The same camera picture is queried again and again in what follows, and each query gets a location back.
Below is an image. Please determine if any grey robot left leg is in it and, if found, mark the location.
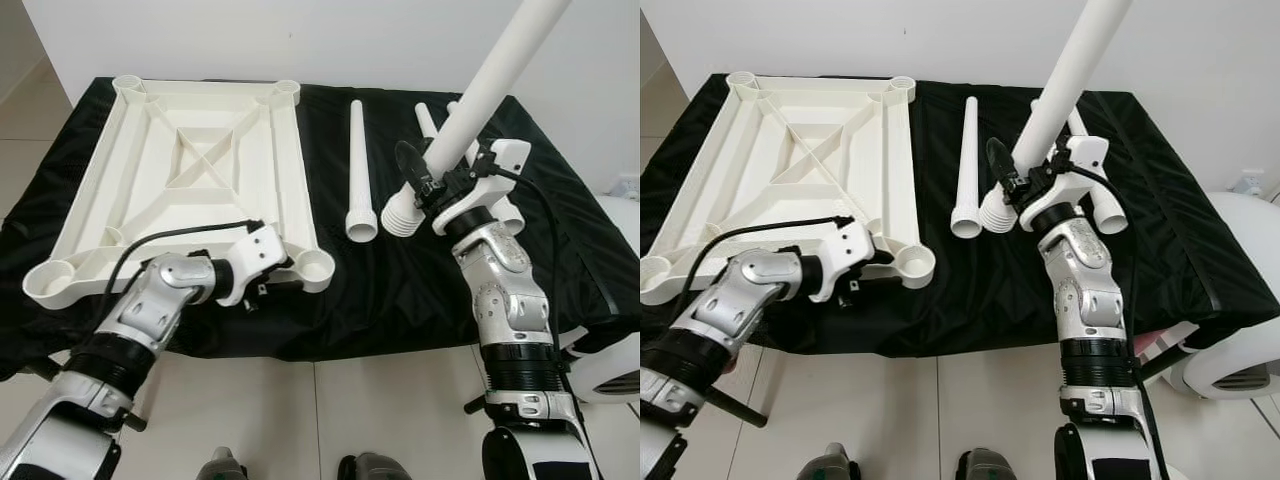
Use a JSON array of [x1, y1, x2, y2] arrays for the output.
[[800, 445, 856, 480], [195, 447, 249, 480]]

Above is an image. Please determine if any white plastic children table top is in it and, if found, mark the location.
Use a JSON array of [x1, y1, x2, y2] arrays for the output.
[[640, 70, 936, 306], [22, 75, 336, 309]]

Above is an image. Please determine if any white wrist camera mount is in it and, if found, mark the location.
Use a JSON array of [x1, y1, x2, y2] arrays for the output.
[[1020, 135, 1109, 211], [808, 218, 879, 303], [432, 138, 533, 226], [213, 222, 291, 308]]

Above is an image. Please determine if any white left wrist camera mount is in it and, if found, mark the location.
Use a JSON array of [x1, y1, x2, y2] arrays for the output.
[[213, 222, 291, 308], [808, 218, 879, 303]]

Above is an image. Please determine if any pink cloth piece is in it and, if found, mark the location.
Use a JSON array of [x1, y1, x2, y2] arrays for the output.
[[1135, 322, 1201, 351]]

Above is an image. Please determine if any black metal table leg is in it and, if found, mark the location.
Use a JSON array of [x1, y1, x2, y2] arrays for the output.
[[463, 342, 599, 415], [1135, 345, 1196, 383], [15, 355, 151, 434], [700, 385, 771, 429]]

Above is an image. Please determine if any grey robot leg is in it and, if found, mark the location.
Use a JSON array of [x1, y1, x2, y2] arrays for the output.
[[800, 445, 856, 480], [955, 448, 1021, 480], [337, 452, 413, 480], [195, 447, 249, 480]]

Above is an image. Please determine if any grey robot right leg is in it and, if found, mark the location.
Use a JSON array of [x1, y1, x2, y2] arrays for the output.
[[955, 448, 1021, 480], [337, 452, 413, 480]]

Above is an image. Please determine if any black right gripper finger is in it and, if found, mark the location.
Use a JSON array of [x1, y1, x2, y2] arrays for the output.
[[397, 140, 431, 189], [987, 137, 1021, 193]]

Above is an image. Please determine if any black tablecloth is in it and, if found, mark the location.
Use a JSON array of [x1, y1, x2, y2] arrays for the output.
[[640, 72, 1280, 359], [0, 78, 641, 361]]

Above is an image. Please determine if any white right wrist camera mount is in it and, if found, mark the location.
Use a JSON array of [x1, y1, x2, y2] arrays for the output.
[[432, 138, 533, 226], [1020, 135, 1109, 211]]

